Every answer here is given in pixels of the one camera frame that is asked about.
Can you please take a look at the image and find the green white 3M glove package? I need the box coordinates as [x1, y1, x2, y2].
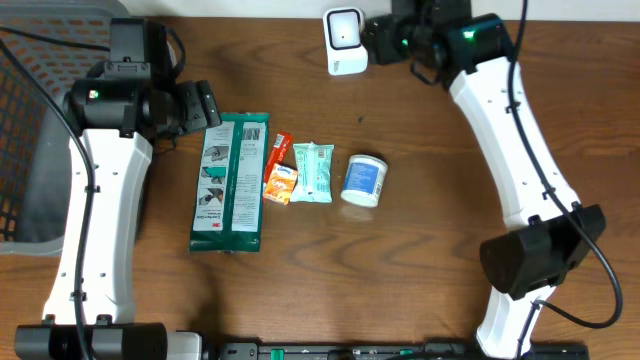
[189, 113, 270, 253]

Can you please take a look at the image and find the red narrow packet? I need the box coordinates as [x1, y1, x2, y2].
[262, 132, 293, 194]

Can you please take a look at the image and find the orange Kleenex tissue pack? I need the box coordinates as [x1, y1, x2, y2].
[263, 164, 298, 205]

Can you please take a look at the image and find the mint green wipes pack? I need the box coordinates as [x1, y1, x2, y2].
[291, 142, 334, 203]

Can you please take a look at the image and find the white blue cotton swab tub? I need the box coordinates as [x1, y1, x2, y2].
[341, 154, 388, 208]

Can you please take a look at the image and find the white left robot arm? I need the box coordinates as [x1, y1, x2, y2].
[14, 17, 221, 360]

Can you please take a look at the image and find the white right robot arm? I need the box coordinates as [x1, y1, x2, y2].
[360, 1, 606, 359]

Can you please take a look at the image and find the grey plastic mesh basket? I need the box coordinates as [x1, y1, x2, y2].
[1, 0, 128, 256]

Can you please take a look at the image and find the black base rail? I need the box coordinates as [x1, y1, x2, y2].
[217, 341, 591, 360]

